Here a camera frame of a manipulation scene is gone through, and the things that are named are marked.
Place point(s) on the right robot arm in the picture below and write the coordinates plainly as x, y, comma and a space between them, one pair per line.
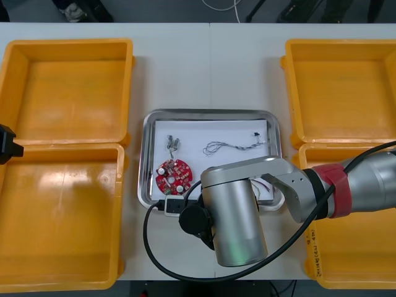
235, 216

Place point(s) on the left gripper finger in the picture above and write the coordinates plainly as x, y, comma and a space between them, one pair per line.
6, 134
12, 151

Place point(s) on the white paper sheet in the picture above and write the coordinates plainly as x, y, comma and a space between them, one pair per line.
216, 130

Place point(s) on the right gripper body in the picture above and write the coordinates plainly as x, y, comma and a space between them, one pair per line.
193, 202

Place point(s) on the black floor equipment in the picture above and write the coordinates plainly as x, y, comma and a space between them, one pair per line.
297, 14

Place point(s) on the black stand leg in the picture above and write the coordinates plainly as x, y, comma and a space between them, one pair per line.
256, 10

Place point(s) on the round red circuit board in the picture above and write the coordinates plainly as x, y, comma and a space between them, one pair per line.
174, 176

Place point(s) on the steel tray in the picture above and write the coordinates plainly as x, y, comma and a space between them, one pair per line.
146, 173

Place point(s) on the yellow-orange plastic bin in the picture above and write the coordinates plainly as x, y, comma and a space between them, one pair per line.
355, 92
62, 92
62, 216
355, 247

